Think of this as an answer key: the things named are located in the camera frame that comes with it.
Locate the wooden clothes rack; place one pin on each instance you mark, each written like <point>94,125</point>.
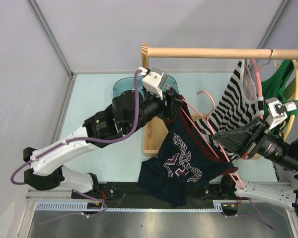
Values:
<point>212,53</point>

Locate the white cable duct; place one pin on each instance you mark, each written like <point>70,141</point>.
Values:
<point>90,207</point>

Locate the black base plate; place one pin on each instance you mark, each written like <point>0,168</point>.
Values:
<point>127,195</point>

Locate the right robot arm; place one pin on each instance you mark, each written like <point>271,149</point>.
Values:
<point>286,156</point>

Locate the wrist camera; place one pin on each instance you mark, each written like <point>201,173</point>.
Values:
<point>278,111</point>
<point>153,80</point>

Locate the striped black white top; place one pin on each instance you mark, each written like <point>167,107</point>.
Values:
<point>238,105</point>

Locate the navy tank top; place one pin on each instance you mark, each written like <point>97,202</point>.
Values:
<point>183,161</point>

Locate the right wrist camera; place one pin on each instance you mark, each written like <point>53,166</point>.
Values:
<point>278,111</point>

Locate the thick pink hanger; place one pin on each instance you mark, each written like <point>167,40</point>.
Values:
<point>258,77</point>

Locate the teal plastic basin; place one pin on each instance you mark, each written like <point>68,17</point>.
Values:
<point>126,84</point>

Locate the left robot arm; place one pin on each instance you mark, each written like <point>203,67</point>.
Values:
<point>127,113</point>

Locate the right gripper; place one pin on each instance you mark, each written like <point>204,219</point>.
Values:
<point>246,138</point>

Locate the yellow hanger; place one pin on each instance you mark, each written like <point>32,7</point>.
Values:
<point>291,93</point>

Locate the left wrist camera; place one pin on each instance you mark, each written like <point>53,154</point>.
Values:
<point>153,80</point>

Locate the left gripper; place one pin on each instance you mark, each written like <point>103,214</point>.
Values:
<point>173,105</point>

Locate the green tank top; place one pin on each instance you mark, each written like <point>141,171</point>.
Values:
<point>274,87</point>

